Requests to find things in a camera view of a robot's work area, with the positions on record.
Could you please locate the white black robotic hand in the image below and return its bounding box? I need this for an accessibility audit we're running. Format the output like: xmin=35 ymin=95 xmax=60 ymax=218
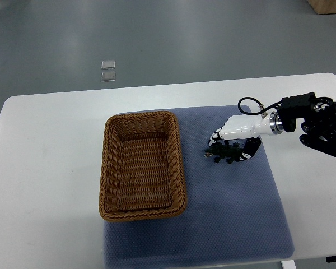
xmin=208 ymin=112 xmax=283 ymax=161

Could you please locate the dark green toy crocodile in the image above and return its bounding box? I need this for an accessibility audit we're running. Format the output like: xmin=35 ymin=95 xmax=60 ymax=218
xmin=204 ymin=142 xmax=243 ymax=164

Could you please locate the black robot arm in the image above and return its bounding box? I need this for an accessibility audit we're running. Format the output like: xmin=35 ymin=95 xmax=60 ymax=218
xmin=277 ymin=92 xmax=336 ymax=157

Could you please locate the brown wicker basket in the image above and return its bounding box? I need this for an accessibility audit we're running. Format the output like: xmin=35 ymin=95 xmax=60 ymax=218
xmin=99 ymin=111 xmax=188 ymax=222

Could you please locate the blue grey table mat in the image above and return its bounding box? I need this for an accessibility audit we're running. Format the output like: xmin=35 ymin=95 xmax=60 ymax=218
xmin=103 ymin=106 xmax=295 ymax=268

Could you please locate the brown wooden box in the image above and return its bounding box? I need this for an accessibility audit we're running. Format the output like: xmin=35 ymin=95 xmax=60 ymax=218
xmin=307 ymin=0 xmax=336 ymax=15

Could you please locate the white table leg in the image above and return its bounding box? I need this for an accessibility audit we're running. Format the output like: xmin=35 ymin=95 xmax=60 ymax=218
xmin=281 ymin=260 xmax=297 ymax=269

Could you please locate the upper floor socket plate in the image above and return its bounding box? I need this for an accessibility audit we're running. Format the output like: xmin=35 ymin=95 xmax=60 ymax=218
xmin=101 ymin=60 xmax=116 ymax=70

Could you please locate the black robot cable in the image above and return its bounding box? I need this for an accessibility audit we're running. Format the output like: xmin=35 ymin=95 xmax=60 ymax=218
xmin=237 ymin=96 xmax=283 ymax=116

